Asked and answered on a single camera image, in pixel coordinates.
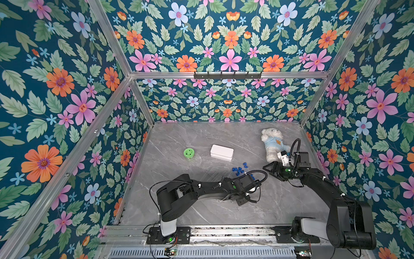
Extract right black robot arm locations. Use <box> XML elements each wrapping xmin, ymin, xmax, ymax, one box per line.
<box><xmin>262</xmin><ymin>137</ymin><xmax>377</xmax><ymax>250</ymax></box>

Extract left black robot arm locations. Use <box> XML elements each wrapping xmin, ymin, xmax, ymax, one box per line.
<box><xmin>153</xmin><ymin>170</ymin><xmax>268</xmax><ymax>237</ymax></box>

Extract white teddy bear blue shirt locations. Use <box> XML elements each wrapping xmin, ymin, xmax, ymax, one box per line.
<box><xmin>261</xmin><ymin>128</ymin><xmax>291</xmax><ymax>163</ymax></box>

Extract white rectangular plastic box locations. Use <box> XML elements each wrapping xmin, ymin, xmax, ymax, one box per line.
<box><xmin>210</xmin><ymin>145</ymin><xmax>234</xmax><ymax>161</ymax></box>

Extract green lidded small jar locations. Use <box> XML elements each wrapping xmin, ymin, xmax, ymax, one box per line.
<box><xmin>183</xmin><ymin>148</ymin><xmax>195</xmax><ymax>161</ymax></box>

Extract white ventilation grille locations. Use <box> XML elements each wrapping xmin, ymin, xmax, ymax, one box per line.
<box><xmin>109</xmin><ymin>247</ymin><xmax>296</xmax><ymax>259</ymax></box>

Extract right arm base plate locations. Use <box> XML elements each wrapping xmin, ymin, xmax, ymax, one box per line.
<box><xmin>272</xmin><ymin>226</ymin><xmax>320</xmax><ymax>244</ymax></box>

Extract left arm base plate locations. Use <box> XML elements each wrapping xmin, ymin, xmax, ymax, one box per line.
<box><xmin>146</xmin><ymin>227</ymin><xmax>191</xmax><ymax>245</ymax></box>

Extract black hook rail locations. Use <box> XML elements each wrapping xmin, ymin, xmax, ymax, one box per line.
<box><xmin>193</xmin><ymin>72</ymin><xmax>262</xmax><ymax>80</ymax></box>

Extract aluminium front rail frame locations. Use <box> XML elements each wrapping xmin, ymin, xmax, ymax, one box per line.
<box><xmin>101</xmin><ymin>224</ymin><xmax>332</xmax><ymax>247</ymax></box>

